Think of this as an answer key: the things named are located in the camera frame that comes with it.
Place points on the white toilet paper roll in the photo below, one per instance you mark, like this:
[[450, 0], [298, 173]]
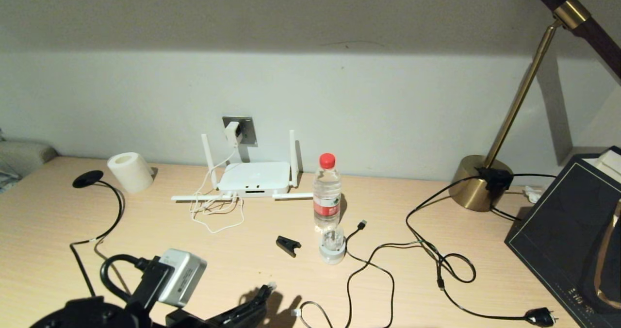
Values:
[[130, 172]]

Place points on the small black plastic clip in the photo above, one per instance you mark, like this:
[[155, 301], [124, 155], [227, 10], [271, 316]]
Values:
[[287, 244]]

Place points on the patterned fabric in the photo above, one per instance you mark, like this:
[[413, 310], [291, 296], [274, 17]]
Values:
[[6, 178]]

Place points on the small white crumpled item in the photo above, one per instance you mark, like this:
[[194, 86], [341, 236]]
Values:
[[533, 194]]

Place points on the grey cushion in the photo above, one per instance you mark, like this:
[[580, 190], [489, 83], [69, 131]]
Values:
[[24, 154]]

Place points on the black block on lamp base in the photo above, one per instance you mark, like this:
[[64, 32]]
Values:
[[497, 178]]

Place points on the clear water bottle red cap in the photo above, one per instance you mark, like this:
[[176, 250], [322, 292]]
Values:
[[327, 206]]

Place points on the brass desk lamp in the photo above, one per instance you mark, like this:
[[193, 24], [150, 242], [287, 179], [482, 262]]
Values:
[[473, 187]]

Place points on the white wifi router with antennas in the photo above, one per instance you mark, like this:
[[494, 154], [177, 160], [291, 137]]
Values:
[[254, 176]]

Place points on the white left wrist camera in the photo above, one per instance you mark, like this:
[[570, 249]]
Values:
[[184, 277]]

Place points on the dark blue gift bag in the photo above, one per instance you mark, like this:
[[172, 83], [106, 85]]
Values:
[[563, 240]]

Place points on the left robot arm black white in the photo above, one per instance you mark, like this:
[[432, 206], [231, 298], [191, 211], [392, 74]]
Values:
[[87, 316]]

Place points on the black left camera bracket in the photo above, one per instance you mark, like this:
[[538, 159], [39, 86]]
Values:
[[155, 282]]

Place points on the small white clear-dome humidifier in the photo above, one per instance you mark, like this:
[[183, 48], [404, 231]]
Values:
[[333, 253]]

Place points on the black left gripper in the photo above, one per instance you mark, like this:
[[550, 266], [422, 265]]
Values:
[[187, 319]]

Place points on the grey wall power socket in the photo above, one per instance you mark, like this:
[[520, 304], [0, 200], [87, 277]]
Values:
[[249, 128]]

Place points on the white box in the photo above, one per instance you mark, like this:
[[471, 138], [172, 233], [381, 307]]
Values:
[[610, 165]]

